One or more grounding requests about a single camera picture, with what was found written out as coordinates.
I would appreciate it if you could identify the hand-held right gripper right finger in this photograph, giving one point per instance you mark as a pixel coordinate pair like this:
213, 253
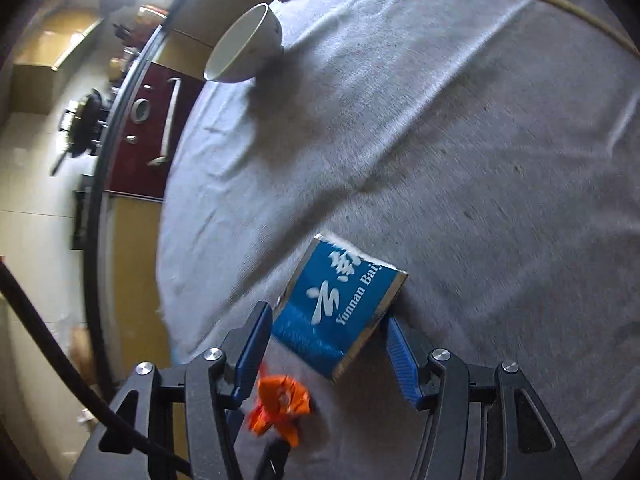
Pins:
402, 360

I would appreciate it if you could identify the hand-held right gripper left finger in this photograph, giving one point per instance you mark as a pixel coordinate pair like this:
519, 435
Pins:
252, 350

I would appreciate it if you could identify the orange wrapper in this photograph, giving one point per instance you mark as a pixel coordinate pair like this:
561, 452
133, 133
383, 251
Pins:
280, 400

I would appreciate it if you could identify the blue cardboard box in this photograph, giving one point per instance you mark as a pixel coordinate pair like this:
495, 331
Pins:
335, 310

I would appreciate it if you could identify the red oven door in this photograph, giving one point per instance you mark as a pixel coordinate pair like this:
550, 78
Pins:
145, 160

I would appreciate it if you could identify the black gas stove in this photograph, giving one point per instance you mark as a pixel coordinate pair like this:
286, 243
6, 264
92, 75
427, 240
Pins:
109, 142

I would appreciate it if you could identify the black wok with lid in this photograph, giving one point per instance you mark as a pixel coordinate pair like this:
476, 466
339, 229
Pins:
85, 120

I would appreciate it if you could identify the white ceramic bowl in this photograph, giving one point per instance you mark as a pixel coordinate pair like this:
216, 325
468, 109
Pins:
250, 35

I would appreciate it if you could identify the dark sauce bottle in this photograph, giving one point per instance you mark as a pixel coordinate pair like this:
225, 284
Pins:
121, 32

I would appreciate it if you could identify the orange seasoning jar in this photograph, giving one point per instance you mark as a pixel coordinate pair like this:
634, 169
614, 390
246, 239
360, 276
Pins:
150, 15

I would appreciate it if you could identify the yellow wall cabinet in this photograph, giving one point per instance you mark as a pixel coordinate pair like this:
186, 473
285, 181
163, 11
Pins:
65, 35

